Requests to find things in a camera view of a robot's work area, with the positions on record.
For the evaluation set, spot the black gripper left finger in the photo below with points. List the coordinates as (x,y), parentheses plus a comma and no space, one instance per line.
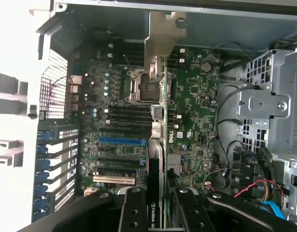
(136,212)

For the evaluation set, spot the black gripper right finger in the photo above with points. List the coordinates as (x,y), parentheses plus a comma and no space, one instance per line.
(194,215)

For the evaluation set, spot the white PCI expansion slot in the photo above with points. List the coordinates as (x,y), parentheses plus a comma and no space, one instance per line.
(114,179)

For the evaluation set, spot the long black expansion slot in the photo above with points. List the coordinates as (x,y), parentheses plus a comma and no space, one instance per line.
(114,161)
(114,169)

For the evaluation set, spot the blue slot retention clip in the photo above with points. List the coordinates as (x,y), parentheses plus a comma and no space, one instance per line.
(42,149)
(45,135)
(39,206)
(39,191)
(43,176)
(43,163)

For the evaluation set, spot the green Dell motherboard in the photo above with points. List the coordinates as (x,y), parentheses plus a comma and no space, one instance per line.
(196,101)

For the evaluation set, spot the metal CPU socket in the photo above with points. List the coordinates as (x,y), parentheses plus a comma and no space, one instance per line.
(138,84)

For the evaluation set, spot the perforated metal disk bay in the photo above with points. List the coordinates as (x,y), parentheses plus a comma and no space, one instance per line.
(283,116)

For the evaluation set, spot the round coin battery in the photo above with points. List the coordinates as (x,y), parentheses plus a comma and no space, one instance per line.
(206,67)

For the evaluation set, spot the grey parts rack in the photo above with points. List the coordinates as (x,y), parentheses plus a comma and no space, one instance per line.
(8,106)

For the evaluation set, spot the open black PC case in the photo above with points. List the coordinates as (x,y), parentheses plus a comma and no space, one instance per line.
(211,24)

